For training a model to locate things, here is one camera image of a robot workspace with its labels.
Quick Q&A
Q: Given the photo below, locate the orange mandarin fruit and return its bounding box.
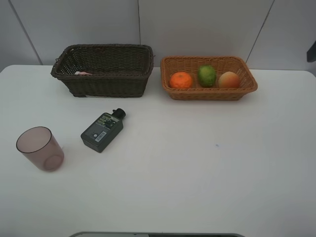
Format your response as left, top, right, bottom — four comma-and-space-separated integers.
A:
169, 72, 193, 89

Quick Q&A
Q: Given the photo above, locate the green lime fruit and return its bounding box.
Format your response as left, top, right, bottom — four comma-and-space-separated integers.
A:
197, 65, 217, 87

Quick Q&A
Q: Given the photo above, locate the red orange peach fruit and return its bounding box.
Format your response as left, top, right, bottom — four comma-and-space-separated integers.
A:
218, 72, 240, 88

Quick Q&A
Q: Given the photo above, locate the pink lotion bottle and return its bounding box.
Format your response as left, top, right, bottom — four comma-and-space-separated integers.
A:
75, 71, 92, 76

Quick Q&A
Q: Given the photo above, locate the translucent purple plastic cup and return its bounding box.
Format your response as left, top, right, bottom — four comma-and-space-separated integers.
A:
16, 126, 64, 172

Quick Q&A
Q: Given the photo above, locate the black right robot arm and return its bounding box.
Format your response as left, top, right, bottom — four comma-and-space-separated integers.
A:
306, 41, 316, 63

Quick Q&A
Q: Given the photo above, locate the dark green square bottle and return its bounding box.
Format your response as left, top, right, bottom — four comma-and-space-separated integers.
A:
80, 108, 126, 153

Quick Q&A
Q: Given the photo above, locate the dark brown wicker basket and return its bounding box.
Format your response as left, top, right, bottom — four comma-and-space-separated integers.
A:
51, 44, 154, 98

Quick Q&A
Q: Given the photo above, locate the light orange wicker basket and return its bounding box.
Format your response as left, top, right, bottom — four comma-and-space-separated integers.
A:
160, 56, 258, 101

